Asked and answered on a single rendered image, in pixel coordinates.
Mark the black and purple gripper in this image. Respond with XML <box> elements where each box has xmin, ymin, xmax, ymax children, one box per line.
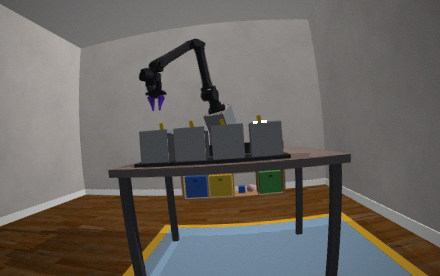
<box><xmin>146</xmin><ymin>90</ymin><xmax>166</xmax><ymax>111</ymax></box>

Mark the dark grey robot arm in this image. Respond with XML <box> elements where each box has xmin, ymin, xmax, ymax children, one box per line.
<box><xmin>139</xmin><ymin>38</ymin><xmax>225</xmax><ymax>114</ymax></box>

